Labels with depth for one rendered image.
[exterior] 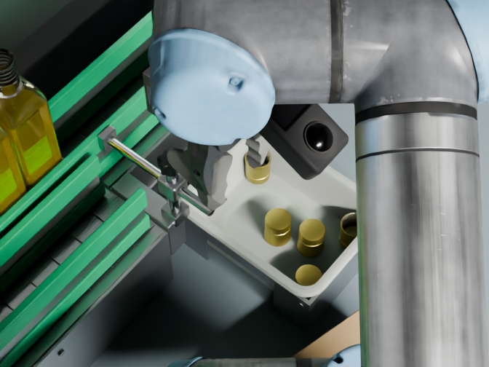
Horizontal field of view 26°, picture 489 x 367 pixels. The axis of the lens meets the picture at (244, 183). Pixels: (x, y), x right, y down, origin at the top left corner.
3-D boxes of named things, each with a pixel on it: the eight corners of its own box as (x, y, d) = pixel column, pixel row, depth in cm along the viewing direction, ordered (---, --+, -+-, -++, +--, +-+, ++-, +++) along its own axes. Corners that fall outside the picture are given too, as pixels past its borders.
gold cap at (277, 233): (296, 234, 141) (297, 217, 137) (279, 251, 139) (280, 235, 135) (275, 218, 142) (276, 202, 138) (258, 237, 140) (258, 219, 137)
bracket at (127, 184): (134, 197, 138) (130, 167, 132) (190, 237, 135) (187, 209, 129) (116, 215, 137) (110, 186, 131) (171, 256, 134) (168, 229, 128)
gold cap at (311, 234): (329, 244, 140) (331, 227, 136) (313, 262, 138) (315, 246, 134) (307, 229, 141) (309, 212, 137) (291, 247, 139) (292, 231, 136)
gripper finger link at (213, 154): (217, 165, 93) (230, 94, 87) (232, 176, 93) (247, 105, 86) (182, 194, 90) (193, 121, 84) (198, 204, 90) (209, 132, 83)
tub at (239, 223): (255, 153, 149) (256, 116, 142) (386, 240, 142) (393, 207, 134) (174, 236, 142) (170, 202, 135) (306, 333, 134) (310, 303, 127)
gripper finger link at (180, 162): (175, 178, 98) (185, 106, 91) (224, 213, 96) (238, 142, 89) (152, 196, 96) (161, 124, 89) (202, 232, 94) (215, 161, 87)
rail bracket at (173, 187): (118, 160, 133) (108, 100, 122) (221, 234, 127) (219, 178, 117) (102, 176, 132) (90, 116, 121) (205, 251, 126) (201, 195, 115)
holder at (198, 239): (225, 136, 151) (225, 103, 145) (383, 242, 142) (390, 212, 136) (145, 216, 144) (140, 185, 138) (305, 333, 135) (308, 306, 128)
